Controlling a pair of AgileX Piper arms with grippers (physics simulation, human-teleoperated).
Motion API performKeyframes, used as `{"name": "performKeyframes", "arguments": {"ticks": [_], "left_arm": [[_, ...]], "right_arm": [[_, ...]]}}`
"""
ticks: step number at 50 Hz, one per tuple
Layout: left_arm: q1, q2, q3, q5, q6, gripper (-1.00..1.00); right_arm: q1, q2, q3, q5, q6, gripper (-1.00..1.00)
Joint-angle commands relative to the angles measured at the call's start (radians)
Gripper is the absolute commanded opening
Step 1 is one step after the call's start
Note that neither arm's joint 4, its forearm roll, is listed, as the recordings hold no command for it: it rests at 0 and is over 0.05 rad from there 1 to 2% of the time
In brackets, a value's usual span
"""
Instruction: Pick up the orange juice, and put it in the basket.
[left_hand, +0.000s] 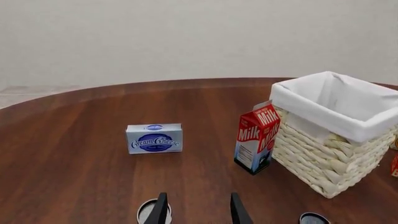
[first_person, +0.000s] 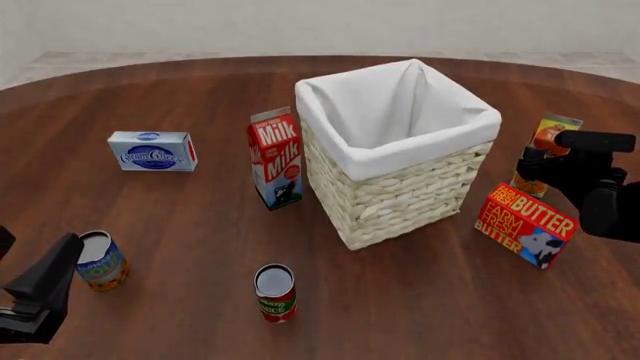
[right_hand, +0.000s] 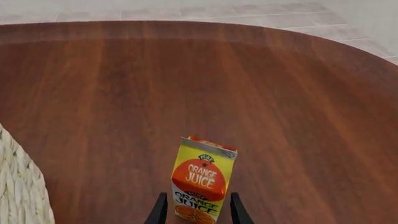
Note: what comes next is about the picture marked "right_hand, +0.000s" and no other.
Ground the white woven basket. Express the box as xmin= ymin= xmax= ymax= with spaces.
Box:
xmin=0 ymin=123 xmax=56 ymax=224

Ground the orange juice carton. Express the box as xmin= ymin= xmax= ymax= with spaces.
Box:
xmin=169 ymin=134 xmax=239 ymax=224

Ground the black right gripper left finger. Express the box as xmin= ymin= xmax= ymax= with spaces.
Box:
xmin=143 ymin=192 xmax=169 ymax=224

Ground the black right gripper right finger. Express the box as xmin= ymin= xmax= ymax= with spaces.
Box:
xmin=230 ymin=192 xmax=256 ymax=224

